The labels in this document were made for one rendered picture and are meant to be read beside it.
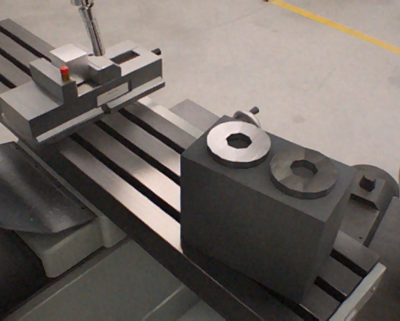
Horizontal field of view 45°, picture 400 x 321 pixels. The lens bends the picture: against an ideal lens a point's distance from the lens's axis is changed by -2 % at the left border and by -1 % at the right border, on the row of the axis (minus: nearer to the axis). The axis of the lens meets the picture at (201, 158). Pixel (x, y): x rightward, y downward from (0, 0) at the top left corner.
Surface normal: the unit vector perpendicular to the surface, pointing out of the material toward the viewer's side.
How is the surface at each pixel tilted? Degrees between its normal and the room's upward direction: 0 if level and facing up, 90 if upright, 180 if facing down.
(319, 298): 0
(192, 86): 0
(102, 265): 90
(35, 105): 0
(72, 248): 90
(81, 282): 90
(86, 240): 90
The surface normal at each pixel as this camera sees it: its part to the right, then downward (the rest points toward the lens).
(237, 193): -0.55, 0.54
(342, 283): 0.03, -0.75
